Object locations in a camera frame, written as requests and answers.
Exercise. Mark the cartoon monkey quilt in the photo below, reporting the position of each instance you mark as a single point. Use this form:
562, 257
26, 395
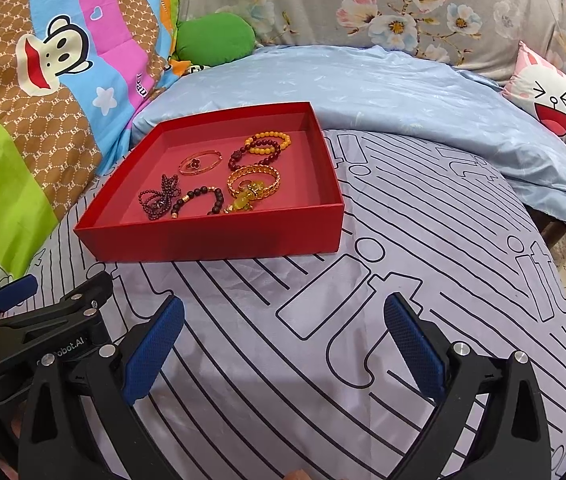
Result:
38, 135

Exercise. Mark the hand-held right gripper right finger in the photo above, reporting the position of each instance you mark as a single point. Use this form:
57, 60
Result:
413, 350

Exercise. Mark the floral grey pillow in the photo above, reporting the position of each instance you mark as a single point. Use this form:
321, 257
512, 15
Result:
313, 0

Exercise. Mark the red cardboard box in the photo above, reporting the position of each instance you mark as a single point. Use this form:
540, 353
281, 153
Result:
213, 245

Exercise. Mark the lilac striped bedsheet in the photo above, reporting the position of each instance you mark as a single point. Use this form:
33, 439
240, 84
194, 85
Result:
288, 360

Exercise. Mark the light blue pillow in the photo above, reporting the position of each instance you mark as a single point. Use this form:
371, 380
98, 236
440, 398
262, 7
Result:
388, 90

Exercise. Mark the green plush pillow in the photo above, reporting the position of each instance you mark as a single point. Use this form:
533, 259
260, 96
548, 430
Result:
213, 37

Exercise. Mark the pink rabbit cushion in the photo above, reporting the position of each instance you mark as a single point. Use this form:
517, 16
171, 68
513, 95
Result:
548, 95

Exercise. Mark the thin gold bangle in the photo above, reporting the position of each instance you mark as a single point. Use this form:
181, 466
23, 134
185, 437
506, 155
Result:
194, 164

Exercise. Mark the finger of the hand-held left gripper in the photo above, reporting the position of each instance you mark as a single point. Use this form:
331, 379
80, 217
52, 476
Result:
13, 292
78, 300

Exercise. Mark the yellow jade charm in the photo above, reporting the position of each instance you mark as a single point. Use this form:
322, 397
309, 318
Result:
243, 199

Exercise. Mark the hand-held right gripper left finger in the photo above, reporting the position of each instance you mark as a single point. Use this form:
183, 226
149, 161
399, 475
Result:
155, 350

